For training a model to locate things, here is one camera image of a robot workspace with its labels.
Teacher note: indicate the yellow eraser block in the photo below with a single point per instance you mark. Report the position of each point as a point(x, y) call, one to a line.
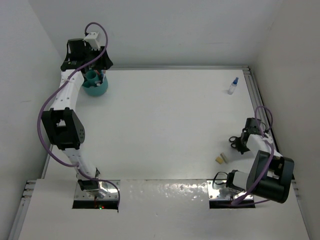
point(219, 160)

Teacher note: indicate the small blue cap bottle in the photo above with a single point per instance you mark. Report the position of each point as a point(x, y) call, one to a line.
point(233, 86)

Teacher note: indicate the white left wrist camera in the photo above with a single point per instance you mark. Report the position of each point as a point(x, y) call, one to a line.
point(93, 39)

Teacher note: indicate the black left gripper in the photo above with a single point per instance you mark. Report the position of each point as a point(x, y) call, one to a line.
point(104, 62)

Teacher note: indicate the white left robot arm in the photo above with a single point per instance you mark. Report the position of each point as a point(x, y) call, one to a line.
point(84, 65)

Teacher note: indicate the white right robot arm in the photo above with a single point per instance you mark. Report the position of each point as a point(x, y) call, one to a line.
point(271, 173)

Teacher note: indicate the large black handled scissors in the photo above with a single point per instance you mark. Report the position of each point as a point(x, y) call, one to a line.
point(235, 142)

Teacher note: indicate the white eraser block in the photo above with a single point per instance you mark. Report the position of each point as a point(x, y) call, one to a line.
point(224, 158)

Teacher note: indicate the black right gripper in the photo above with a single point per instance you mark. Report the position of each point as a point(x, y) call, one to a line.
point(242, 150)

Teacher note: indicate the teal round organizer container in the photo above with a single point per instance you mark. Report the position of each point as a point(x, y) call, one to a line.
point(92, 84)

